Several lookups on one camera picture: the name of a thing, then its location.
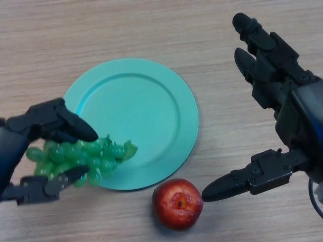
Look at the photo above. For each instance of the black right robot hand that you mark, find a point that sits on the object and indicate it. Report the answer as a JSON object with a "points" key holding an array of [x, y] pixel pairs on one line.
{"points": [[277, 75]]}

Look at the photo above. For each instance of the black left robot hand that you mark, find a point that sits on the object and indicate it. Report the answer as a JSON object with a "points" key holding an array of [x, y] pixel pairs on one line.
{"points": [[43, 121]]}

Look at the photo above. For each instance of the green grape bunch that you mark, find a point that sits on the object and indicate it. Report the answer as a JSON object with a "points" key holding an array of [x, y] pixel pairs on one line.
{"points": [[96, 153]]}

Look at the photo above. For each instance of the round teal green plate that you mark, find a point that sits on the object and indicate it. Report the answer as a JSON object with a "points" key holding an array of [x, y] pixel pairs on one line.
{"points": [[131, 106]]}

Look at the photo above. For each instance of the red apple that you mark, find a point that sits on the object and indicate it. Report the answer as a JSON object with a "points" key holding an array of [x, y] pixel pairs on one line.
{"points": [[171, 214]]}

